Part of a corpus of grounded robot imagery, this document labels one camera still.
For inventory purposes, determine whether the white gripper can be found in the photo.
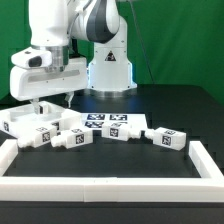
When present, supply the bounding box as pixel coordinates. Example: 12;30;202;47
10;57;88;114

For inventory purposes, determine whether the white square table top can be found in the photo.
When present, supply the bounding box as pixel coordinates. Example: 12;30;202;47
0;101;82;138

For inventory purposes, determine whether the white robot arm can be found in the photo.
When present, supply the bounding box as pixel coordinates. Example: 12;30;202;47
10;0;137;109

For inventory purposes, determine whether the white sheet with markers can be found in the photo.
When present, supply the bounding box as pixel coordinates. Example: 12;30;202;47
82;113;147;130

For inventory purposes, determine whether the white U-shaped fence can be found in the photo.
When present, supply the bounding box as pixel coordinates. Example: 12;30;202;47
0;139;224;203

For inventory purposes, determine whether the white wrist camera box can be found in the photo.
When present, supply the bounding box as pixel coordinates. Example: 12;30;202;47
11;47;52;69

